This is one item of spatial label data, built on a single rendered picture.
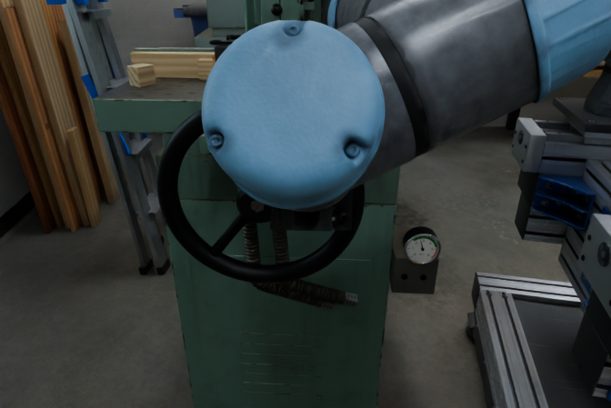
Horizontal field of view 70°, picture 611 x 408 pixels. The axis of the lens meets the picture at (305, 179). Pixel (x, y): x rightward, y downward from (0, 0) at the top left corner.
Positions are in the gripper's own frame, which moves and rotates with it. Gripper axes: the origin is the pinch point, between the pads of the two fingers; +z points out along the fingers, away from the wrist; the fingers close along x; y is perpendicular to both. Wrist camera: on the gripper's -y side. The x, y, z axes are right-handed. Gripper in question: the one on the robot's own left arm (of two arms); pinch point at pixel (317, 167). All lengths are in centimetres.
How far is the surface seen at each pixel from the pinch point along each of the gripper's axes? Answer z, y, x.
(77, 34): 78, -52, -80
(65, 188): 140, -7, -120
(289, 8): 22.5, -31.3, -6.4
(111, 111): 20.4, -11.9, -36.6
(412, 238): 25.4, 8.7, 15.5
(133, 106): 20.0, -12.6, -32.6
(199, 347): 48, 35, -27
